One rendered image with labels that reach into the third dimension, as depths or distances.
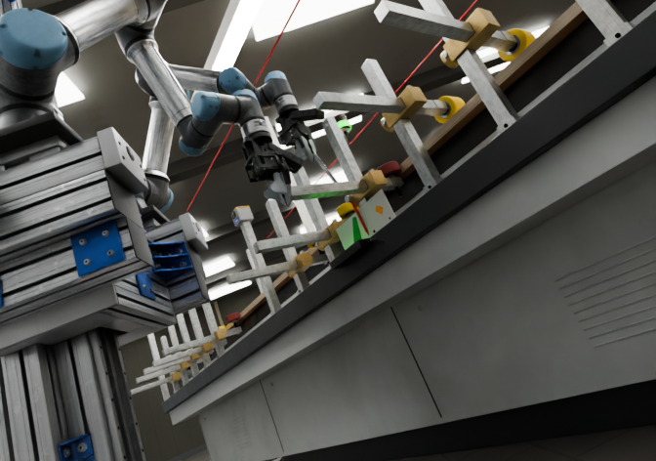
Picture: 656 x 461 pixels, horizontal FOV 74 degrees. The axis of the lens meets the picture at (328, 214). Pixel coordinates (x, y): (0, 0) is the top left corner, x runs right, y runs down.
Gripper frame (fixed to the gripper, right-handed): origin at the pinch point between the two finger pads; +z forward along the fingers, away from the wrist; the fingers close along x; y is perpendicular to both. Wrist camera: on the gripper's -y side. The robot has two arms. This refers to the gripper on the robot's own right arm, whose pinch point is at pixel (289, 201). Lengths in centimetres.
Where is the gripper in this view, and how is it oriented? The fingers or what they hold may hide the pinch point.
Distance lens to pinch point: 114.3
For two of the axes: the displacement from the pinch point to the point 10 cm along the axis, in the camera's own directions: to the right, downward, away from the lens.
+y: -7.9, 0.9, -6.1
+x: 5.0, -4.9, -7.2
